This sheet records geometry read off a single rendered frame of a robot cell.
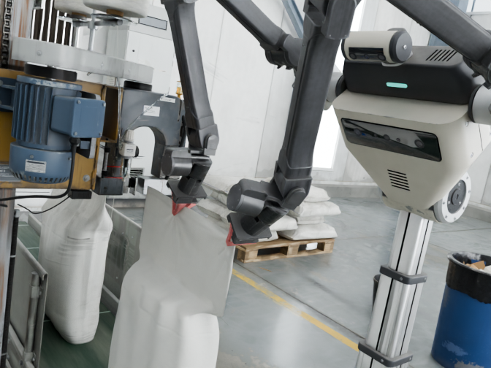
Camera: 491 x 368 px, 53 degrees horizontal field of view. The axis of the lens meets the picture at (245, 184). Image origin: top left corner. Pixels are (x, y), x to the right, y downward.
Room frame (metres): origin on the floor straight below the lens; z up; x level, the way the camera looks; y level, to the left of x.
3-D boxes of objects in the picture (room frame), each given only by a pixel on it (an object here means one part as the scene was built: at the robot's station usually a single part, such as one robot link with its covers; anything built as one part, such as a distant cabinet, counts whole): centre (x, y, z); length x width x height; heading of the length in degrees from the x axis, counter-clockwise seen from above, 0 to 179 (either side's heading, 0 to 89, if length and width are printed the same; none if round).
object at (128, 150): (1.45, 0.36, 1.14); 0.05 x 0.04 x 0.16; 130
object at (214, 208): (4.69, 0.07, 0.32); 0.67 x 0.42 x 0.14; 134
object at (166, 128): (1.66, 0.41, 1.21); 0.30 x 0.25 x 0.30; 40
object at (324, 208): (4.79, -0.63, 0.44); 0.68 x 0.44 x 0.15; 130
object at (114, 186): (1.48, 0.42, 1.04); 0.08 x 0.06 x 0.05; 130
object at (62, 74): (1.21, 0.51, 1.35); 0.12 x 0.12 x 0.04
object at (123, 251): (2.18, 0.49, 0.54); 1.05 x 0.02 x 0.41; 40
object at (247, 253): (4.74, -0.27, 0.07); 1.20 x 0.82 x 0.14; 132
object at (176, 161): (1.25, 0.16, 1.21); 0.11 x 0.09 x 0.12; 130
